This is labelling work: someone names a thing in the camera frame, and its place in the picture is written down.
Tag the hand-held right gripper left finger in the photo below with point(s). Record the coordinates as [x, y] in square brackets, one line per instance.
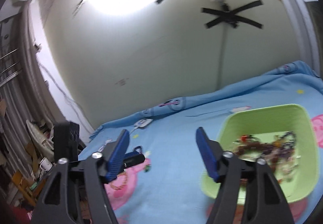
[117, 155]

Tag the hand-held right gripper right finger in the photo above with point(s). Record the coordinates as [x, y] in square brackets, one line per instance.
[207, 155]

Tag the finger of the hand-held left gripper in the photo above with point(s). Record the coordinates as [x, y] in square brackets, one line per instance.
[135, 161]

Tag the green plastic basket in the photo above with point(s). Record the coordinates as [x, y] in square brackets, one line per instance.
[290, 118]

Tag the white mug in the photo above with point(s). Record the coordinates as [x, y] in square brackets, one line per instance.
[45, 164]

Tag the blue cartoon printed bedsheet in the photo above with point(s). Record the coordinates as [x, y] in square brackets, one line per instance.
[171, 163]

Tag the white heating controller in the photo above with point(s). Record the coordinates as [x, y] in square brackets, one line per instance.
[143, 123]

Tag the cluttered shelf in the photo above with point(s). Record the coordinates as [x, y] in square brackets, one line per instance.
[25, 176]

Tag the black tape cross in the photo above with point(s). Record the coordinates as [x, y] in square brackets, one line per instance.
[231, 15]

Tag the grey door frame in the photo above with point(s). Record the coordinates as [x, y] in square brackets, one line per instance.
[300, 24]

